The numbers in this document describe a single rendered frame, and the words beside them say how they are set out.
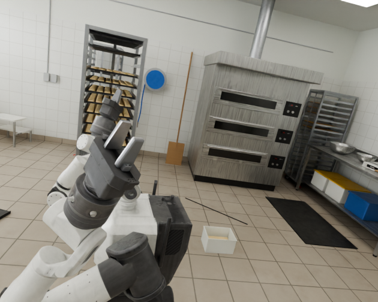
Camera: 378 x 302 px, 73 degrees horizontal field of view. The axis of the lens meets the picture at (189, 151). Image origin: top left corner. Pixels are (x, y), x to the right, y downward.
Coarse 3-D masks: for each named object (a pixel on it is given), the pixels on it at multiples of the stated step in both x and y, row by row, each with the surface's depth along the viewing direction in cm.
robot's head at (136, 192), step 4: (136, 188) 80; (128, 192) 78; (132, 192) 80; (136, 192) 79; (140, 192) 81; (124, 196) 79; (128, 196) 79; (132, 196) 79; (136, 196) 80; (128, 200) 81; (132, 200) 81
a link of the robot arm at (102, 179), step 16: (96, 144) 45; (96, 160) 45; (112, 160) 44; (80, 176) 48; (96, 176) 45; (112, 176) 41; (128, 176) 44; (80, 192) 45; (96, 192) 45; (112, 192) 44; (80, 208) 45; (96, 208) 45; (112, 208) 48
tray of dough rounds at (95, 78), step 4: (92, 76) 244; (96, 76) 254; (88, 80) 210; (92, 80) 211; (96, 80) 212; (100, 80) 214; (104, 80) 247; (108, 80) 227; (112, 80) 246; (116, 80) 251; (120, 80) 262; (112, 84) 216; (116, 84) 217; (120, 84) 218; (124, 84) 221; (128, 84) 224
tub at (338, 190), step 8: (328, 184) 407; (336, 184) 389; (344, 184) 391; (352, 184) 399; (328, 192) 404; (336, 192) 388; (344, 192) 375; (368, 192) 378; (336, 200) 385; (344, 200) 379
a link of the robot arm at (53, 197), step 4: (52, 192) 103; (56, 192) 102; (60, 192) 103; (48, 196) 103; (52, 196) 102; (56, 196) 102; (60, 196) 102; (64, 196) 103; (48, 200) 103; (52, 200) 103; (56, 200) 103; (48, 204) 103
